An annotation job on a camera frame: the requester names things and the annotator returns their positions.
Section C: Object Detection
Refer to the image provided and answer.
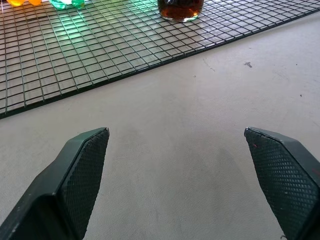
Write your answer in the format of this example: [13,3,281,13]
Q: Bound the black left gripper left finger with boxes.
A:
[0,127,110,240]

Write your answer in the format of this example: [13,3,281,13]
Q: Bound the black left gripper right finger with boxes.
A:
[244,126,320,240]

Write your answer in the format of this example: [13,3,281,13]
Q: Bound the green liquid glass bottle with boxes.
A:
[49,0,86,11]

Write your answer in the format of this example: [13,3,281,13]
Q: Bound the orange liquid glass bottle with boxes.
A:
[5,0,42,6]

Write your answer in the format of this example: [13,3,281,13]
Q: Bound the glass jar of brown liquid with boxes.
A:
[157,0,205,23]

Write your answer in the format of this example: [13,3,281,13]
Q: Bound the black wire grid rack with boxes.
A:
[0,0,320,120]

